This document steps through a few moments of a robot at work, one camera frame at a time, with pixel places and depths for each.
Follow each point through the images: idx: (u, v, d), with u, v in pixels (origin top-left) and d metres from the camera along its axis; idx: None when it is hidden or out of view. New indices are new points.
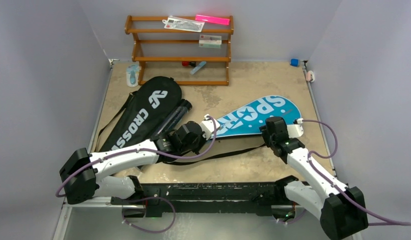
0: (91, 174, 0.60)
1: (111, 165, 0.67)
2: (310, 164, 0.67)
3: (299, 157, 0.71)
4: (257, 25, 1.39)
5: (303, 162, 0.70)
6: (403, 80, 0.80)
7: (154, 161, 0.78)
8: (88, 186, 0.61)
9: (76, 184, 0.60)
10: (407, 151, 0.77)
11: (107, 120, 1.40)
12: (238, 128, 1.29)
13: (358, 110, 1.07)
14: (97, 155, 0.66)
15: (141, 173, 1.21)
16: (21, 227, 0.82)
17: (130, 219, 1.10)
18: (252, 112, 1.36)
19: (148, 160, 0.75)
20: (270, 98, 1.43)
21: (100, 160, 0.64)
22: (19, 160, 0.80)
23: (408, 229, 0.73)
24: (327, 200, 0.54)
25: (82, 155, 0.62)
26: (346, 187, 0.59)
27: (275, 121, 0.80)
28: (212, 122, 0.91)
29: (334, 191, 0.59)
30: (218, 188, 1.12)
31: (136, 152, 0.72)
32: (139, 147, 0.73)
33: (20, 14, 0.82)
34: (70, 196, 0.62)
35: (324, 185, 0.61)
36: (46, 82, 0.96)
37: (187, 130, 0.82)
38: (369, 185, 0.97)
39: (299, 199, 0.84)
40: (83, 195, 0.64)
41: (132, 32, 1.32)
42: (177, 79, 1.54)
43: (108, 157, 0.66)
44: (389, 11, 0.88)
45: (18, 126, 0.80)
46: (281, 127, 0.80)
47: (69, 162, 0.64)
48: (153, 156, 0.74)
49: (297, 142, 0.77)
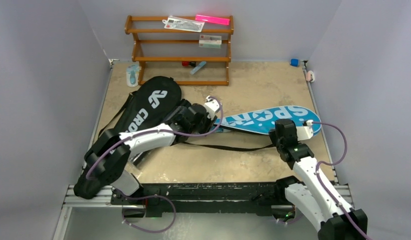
0: (126, 149, 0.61)
1: (139, 143, 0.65)
2: (317, 177, 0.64)
3: (307, 168, 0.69)
4: (257, 25, 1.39)
5: (310, 173, 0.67)
6: (403, 80, 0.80)
7: (171, 142, 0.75)
8: (121, 163, 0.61)
9: (110, 161, 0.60)
10: (406, 152, 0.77)
11: (107, 120, 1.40)
12: (248, 125, 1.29)
13: (357, 110, 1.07)
14: (125, 134, 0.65)
15: (141, 173, 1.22)
16: (21, 227, 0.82)
17: (130, 219, 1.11)
18: (267, 115, 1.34)
19: (165, 141, 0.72)
20: (292, 108, 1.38)
21: (130, 137, 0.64)
22: (19, 160, 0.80)
23: (408, 229, 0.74)
24: (330, 219, 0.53)
25: (112, 135, 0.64)
26: (351, 208, 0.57)
27: (285, 124, 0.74)
28: (215, 103, 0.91)
29: (339, 211, 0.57)
30: (218, 188, 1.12)
31: (157, 133, 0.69)
32: (159, 128, 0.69)
33: (20, 15, 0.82)
34: (101, 176, 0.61)
35: (329, 203, 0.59)
36: (46, 82, 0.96)
37: (193, 111, 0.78)
38: (368, 185, 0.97)
39: (299, 205, 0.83)
40: (113, 175, 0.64)
41: (132, 32, 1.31)
42: (177, 79, 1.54)
43: (137, 134, 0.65)
44: (389, 11, 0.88)
45: (19, 127, 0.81)
46: (290, 131, 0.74)
47: (97, 144, 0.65)
48: (172, 136, 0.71)
49: (307, 149, 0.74)
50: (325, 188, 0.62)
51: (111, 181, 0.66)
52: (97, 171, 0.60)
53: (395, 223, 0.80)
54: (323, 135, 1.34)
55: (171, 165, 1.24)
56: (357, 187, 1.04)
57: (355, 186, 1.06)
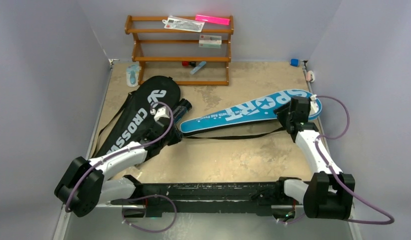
0: (99, 174, 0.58)
1: (111, 165, 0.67)
2: (314, 144, 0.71)
3: (307, 136, 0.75)
4: (257, 26, 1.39)
5: (309, 141, 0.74)
6: (404, 80, 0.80)
7: (143, 159, 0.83)
8: (97, 188, 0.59)
9: (86, 189, 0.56)
10: (406, 152, 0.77)
11: (107, 120, 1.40)
12: (253, 115, 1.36)
13: (358, 110, 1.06)
14: (95, 160, 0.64)
15: (141, 173, 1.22)
16: (20, 228, 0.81)
17: (130, 219, 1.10)
18: (270, 102, 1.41)
19: (138, 157, 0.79)
20: (291, 91, 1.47)
21: (102, 162, 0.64)
22: (17, 159, 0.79)
23: (408, 229, 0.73)
24: (316, 175, 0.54)
25: (81, 163, 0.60)
26: (340, 172, 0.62)
27: (300, 100, 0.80)
28: (164, 108, 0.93)
29: (327, 170, 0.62)
30: (218, 188, 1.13)
31: (128, 151, 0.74)
32: (129, 146, 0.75)
33: (20, 15, 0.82)
34: (76, 208, 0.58)
35: (319, 164, 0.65)
36: (46, 82, 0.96)
37: (161, 124, 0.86)
38: (368, 185, 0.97)
39: (297, 194, 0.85)
40: (90, 204, 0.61)
41: (132, 32, 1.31)
42: (177, 79, 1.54)
43: (107, 157, 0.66)
44: (388, 12, 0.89)
45: (18, 127, 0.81)
46: (302, 108, 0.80)
47: (66, 175, 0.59)
48: (142, 152, 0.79)
49: (313, 126, 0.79)
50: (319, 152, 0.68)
51: (87, 211, 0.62)
52: (73, 202, 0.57)
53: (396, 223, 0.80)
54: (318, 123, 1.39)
55: (170, 165, 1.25)
56: (357, 186, 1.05)
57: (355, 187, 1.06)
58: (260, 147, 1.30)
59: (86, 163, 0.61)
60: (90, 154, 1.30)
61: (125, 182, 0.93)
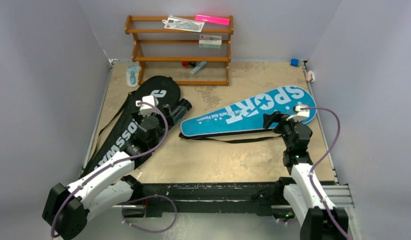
0: (78, 202, 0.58)
1: (93, 187, 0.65)
2: (309, 178, 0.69)
3: (302, 170, 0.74)
4: (257, 26, 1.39)
5: (304, 175, 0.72)
6: (403, 80, 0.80)
7: (133, 168, 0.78)
8: (79, 214, 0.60)
9: (67, 217, 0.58)
10: (405, 152, 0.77)
11: (107, 120, 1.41)
12: (253, 115, 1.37)
13: (358, 110, 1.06)
14: (75, 184, 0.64)
15: (141, 173, 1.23)
16: (20, 228, 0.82)
17: (130, 219, 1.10)
18: (269, 101, 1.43)
19: (126, 169, 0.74)
20: (290, 89, 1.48)
21: (80, 186, 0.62)
22: (18, 158, 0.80)
23: (408, 230, 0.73)
24: (311, 209, 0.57)
25: (61, 190, 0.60)
26: (333, 206, 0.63)
27: (302, 136, 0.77)
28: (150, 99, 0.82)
29: (321, 205, 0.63)
30: (218, 188, 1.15)
31: (112, 167, 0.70)
32: (113, 161, 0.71)
33: (20, 16, 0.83)
34: (63, 233, 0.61)
35: (314, 199, 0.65)
36: (46, 81, 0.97)
37: (144, 129, 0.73)
38: (368, 186, 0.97)
39: (294, 203, 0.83)
40: (77, 227, 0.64)
41: (132, 33, 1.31)
42: (177, 79, 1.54)
43: (87, 180, 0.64)
44: (388, 12, 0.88)
45: (18, 126, 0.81)
46: (303, 143, 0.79)
47: (48, 203, 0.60)
48: (129, 164, 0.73)
49: (307, 159, 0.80)
50: (313, 186, 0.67)
51: (77, 231, 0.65)
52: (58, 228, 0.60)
53: (396, 223, 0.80)
54: (318, 120, 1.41)
55: (170, 164, 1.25)
56: (357, 187, 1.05)
57: (355, 186, 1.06)
58: (261, 147, 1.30)
59: (66, 189, 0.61)
60: (91, 154, 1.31)
61: (122, 187, 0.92)
